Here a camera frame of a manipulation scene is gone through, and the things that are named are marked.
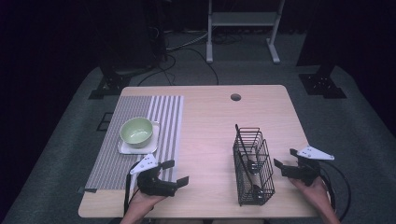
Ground black wire basket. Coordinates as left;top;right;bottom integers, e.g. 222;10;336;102
232;123;276;207

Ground person's right hand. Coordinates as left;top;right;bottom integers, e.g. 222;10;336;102
289;175;331;214

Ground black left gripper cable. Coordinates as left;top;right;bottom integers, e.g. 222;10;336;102
123;161;142;217

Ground white square plate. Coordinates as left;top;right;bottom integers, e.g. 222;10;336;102
117;120;161;156

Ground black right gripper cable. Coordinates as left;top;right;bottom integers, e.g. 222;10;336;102
318;160;352;222

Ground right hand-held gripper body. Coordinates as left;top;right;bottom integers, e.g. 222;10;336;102
289;145;336;188

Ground light green bowl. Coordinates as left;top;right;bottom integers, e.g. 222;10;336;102
119;117;154;149

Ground black stand base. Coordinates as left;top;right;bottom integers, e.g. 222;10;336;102
298;72;347;100
88;65;133;101

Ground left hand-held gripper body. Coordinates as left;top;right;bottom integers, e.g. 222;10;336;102
129;153;178;198

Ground short black spoon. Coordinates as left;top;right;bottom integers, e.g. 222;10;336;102
251;184;265;202

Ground long black spoon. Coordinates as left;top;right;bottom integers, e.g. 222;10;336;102
234;123;260;175

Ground black floor cable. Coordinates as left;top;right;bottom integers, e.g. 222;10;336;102
136;31;219;87

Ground grey striped placemat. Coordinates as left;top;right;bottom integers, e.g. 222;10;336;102
84;94;185;191

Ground person's left hand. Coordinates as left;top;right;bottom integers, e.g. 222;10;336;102
128;186;166;216

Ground dark equipment cabinet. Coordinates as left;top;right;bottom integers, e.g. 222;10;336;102
101;0;167;71

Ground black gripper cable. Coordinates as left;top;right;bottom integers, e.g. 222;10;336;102
123;161;142;217
318;160;352;222

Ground white metal stand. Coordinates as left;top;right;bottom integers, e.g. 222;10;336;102
205;0;286;65

